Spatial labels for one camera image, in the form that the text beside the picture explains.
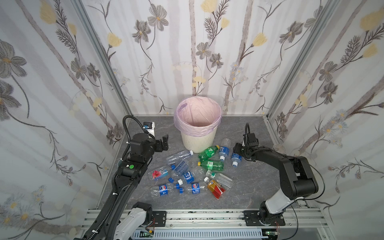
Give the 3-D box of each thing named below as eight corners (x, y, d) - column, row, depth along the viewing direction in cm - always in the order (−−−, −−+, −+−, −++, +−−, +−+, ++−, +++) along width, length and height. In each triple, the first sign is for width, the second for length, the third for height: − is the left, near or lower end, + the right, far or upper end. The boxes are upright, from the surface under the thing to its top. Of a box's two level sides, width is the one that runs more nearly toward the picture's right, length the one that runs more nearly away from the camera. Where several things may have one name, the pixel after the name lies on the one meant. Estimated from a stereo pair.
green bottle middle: (197, 171, 92) (198, 167, 88) (197, 163, 96) (198, 159, 91) (223, 172, 93) (224, 168, 88) (222, 164, 96) (223, 159, 92)
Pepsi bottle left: (151, 198, 81) (149, 196, 77) (152, 188, 85) (150, 185, 81) (175, 194, 83) (174, 192, 79) (174, 185, 86) (173, 182, 82)
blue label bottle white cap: (180, 189, 83) (180, 187, 80) (176, 178, 87) (175, 175, 84) (207, 176, 88) (207, 174, 85) (202, 166, 92) (202, 164, 89)
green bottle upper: (201, 162, 94) (202, 159, 91) (197, 156, 97) (197, 153, 94) (221, 151, 100) (222, 148, 97) (216, 145, 102) (217, 142, 99)
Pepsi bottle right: (183, 194, 82) (183, 192, 79) (184, 185, 85) (184, 182, 82) (206, 194, 82) (207, 192, 79) (206, 185, 85) (207, 182, 82)
